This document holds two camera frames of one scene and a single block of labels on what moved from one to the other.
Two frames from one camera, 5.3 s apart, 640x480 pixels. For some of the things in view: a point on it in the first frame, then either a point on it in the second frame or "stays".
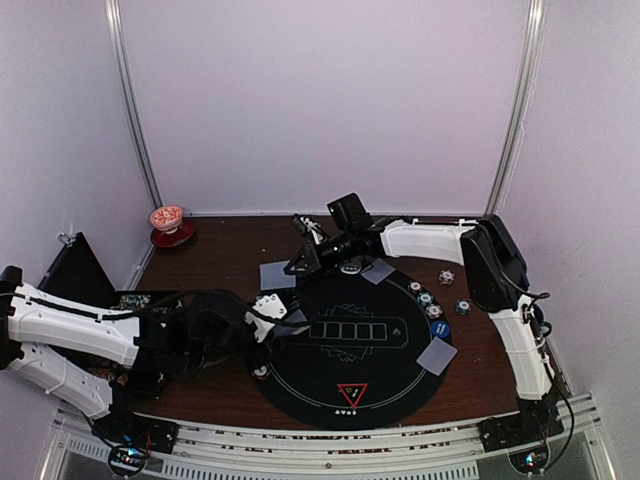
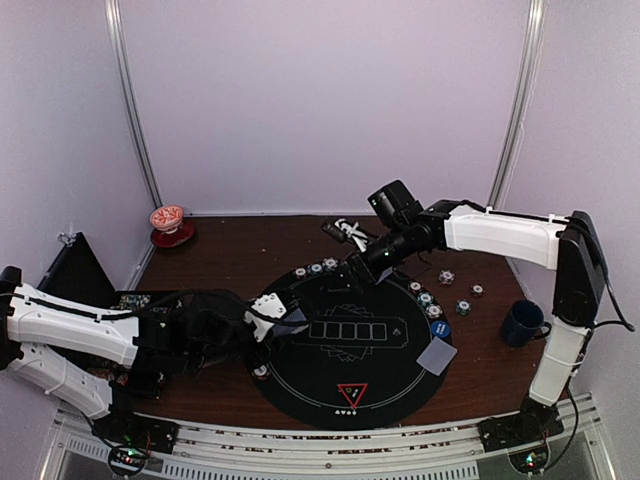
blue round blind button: [440, 329] stays
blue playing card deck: [294, 325] stays
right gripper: [313, 259] -> [348, 271]
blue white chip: [434, 311] stays
